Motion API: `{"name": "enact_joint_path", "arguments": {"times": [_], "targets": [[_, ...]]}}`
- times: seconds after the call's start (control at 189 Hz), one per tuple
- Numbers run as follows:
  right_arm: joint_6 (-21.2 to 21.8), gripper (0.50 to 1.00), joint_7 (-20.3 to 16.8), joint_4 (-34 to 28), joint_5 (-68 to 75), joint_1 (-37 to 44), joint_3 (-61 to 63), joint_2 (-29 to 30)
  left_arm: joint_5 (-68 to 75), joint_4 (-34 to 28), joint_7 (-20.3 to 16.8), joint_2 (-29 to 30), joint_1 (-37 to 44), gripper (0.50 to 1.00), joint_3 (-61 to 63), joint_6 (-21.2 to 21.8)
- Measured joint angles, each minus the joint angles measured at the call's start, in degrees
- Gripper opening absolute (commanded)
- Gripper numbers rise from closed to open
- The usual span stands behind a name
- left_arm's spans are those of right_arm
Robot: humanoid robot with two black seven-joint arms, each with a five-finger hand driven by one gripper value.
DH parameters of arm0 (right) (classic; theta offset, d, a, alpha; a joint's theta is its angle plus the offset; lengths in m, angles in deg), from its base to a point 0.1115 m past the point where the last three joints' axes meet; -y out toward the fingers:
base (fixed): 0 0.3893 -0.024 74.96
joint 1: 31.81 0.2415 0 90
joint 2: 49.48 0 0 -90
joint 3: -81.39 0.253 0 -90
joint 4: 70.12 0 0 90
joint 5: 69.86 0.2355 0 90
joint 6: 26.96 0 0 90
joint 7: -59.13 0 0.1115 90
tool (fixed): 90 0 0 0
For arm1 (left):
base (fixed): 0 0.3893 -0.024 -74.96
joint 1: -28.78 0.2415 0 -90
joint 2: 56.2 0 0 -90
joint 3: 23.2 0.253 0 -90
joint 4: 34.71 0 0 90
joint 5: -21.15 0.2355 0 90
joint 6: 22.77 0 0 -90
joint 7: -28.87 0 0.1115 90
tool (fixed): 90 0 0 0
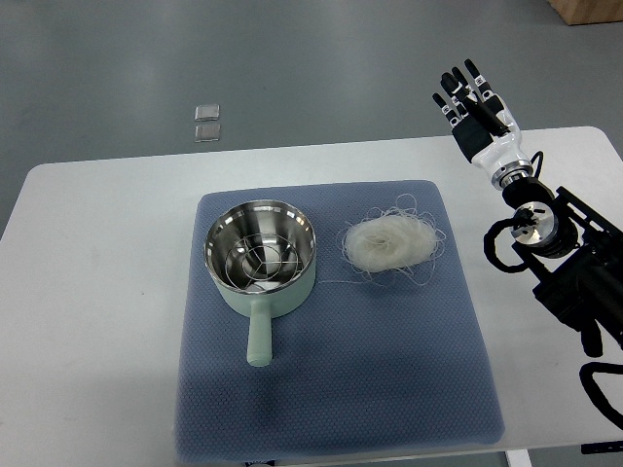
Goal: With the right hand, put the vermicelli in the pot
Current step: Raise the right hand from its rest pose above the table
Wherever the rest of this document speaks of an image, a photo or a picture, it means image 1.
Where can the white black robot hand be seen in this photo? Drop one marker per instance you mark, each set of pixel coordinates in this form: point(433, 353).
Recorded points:
point(485, 130)

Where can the white vermicelli nest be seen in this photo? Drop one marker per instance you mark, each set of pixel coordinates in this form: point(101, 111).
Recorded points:
point(397, 243)

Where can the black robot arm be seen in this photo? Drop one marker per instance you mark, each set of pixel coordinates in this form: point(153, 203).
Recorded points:
point(574, 252)

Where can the mint green steel pot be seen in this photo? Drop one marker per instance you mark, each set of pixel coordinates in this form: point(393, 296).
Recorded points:
point(263, 216)

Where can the blue textured mat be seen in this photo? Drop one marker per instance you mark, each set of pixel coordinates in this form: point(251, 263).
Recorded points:
point(394, 362)

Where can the upper clear floor tile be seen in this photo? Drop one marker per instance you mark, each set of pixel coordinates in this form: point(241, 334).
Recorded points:
point(207, 112)

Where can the clear floor tile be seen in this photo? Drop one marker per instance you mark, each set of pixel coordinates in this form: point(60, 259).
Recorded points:
point(207, 132)
point(207, 112)

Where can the lower clear floor tile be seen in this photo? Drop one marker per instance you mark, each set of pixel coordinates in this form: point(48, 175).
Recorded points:
point(207, 132)

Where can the white table leg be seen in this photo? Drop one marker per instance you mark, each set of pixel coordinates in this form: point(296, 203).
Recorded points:
point(518, 458)

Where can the wire steaming rack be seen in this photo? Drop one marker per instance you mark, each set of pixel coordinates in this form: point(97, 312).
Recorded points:
point(261, 262)

